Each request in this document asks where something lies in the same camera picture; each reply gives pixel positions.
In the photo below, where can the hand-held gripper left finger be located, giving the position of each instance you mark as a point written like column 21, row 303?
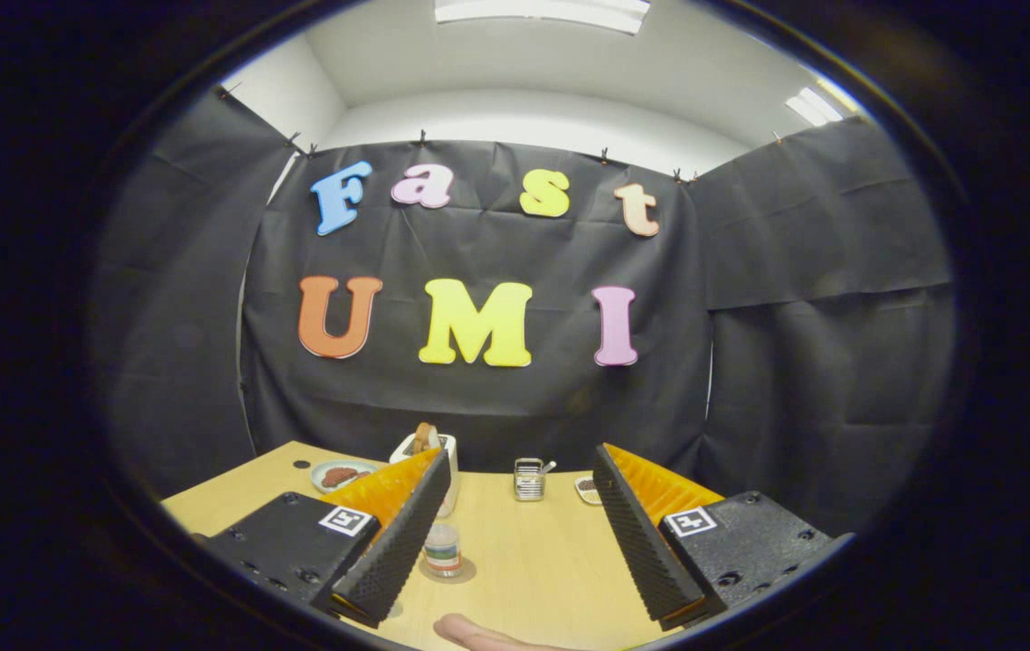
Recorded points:
column 397, row 547

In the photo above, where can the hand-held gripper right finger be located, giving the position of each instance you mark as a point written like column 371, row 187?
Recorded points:
column 641, row 542

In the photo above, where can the small white dish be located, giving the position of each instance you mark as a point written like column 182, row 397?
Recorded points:
column 587, row 489

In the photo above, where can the brown food piece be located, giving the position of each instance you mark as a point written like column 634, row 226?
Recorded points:
column 363, row 476
column 336, row 476

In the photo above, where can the white toaster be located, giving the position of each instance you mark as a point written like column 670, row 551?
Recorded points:
column 453, row 470

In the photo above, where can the pale green plate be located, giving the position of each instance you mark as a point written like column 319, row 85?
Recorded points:
column 316, row 476

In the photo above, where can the wooden table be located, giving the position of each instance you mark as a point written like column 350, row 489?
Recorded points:
column 533, row 561

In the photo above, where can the brown toast slice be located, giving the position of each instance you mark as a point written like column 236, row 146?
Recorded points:
column 424, row 437

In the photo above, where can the small ceiling light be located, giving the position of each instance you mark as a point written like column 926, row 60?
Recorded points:
column 813, row 106

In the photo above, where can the long ceiling light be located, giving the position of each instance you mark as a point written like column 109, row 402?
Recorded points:
column 542, row 13

